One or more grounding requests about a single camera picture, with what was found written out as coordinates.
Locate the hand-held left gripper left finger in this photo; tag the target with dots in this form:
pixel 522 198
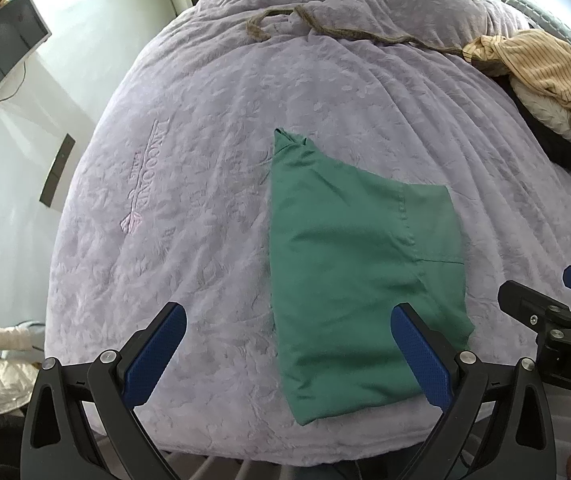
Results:
pixel 158 345

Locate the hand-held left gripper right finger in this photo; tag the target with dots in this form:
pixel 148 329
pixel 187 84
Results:
pixel 423 360

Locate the green work jacket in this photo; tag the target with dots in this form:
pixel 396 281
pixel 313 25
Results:
pixel 355 285

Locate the black garment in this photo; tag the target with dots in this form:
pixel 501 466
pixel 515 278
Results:
pixel 565 152

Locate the cream knit sweater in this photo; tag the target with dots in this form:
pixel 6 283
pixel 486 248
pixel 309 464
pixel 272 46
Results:
pixel 545 110

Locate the lavender plush blanket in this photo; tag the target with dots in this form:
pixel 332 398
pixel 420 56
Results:
pixel 190 160

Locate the dark rectangular strip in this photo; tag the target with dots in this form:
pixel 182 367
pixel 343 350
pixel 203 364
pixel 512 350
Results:
pixel 57 170

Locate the yellow striped garment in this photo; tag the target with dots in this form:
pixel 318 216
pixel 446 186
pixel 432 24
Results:
pixel 540 60

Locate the curved computer monitor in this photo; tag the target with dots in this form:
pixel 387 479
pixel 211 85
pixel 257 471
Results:
pixel 0 45

